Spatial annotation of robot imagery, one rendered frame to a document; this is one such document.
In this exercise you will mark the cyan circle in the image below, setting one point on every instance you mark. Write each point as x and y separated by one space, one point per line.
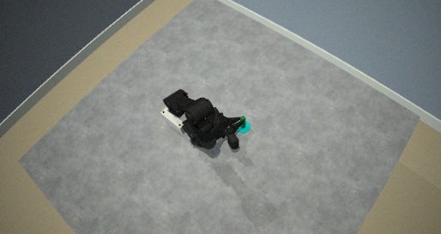
244 130

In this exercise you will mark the green rectangular post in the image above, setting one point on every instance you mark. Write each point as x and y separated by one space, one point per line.
243 124

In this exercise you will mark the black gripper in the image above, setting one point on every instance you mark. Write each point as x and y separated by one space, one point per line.
232 139

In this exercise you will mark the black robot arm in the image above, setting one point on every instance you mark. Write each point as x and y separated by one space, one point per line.
195 126

